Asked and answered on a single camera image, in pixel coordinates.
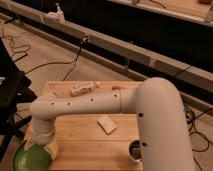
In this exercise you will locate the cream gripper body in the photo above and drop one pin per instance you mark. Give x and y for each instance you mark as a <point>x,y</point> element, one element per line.
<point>49,144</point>

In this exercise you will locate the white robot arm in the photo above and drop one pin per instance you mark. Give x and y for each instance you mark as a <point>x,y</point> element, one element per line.
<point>157,105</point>

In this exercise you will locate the white rectangular sponge block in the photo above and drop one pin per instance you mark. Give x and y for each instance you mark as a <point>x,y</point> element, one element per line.
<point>107,124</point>

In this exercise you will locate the orange carrot toy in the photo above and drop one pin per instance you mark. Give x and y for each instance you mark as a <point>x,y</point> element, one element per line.
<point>117,87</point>

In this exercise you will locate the white object on ledge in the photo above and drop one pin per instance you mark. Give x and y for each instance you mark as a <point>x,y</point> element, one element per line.
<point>58,15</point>

